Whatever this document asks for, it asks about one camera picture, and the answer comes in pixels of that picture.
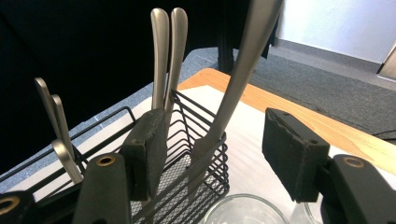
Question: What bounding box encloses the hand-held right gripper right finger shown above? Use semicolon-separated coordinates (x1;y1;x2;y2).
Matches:
261;107;332;203

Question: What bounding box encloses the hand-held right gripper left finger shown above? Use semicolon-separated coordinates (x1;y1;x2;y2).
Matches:
120;107;168;203

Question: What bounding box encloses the black wire cutlery caddy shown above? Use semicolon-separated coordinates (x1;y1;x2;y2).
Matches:
0;89;231;224

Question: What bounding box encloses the silver table knife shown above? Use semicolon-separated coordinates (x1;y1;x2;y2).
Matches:
186;0;285;203

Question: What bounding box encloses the wooden table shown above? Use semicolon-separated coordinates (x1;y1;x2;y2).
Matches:
177;67;396;175

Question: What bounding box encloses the clear drinking glass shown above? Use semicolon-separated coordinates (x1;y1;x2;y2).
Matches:
290;199;325;224
202;193;291;224

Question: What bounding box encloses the black metal stand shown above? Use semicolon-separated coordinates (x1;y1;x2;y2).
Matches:
217;0;235;74

